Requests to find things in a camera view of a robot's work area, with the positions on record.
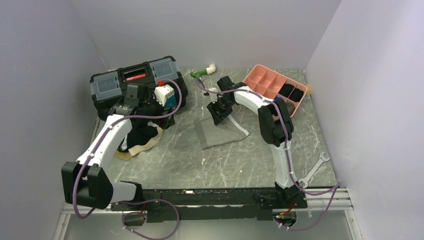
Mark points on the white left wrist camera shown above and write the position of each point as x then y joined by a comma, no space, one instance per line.
165,95

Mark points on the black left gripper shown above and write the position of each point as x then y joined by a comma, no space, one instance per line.
165,122

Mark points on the silver wrench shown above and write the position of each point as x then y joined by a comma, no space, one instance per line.
323,158

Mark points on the black rolled underwear left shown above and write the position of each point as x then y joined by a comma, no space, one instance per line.
286,90

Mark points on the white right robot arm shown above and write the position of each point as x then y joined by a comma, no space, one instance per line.
275,125

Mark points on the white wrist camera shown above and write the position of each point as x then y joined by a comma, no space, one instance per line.
165,95
213,93

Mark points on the black toolbox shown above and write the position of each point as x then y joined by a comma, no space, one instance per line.
108,87

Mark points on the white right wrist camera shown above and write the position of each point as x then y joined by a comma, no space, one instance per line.
213,93

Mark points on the green white pipe fitting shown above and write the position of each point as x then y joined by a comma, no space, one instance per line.
207,71

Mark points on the pink divided organizer tray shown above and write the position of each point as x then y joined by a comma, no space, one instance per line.
268,82

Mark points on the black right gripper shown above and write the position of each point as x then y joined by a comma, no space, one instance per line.
213,108

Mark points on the grey boxer briefs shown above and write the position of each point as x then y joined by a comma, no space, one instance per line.
211,135

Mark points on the aluminium frame rail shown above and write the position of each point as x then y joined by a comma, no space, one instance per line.
322,199

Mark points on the black rolled underwear right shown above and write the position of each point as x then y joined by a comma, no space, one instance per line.
296,95

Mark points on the grey rolled underwear in tray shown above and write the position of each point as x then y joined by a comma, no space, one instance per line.
290,108

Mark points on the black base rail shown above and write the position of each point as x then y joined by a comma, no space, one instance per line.
260,203

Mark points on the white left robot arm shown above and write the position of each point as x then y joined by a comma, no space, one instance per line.
85,182

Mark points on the black rolled underwear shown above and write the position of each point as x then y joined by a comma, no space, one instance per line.
286,90
296,95

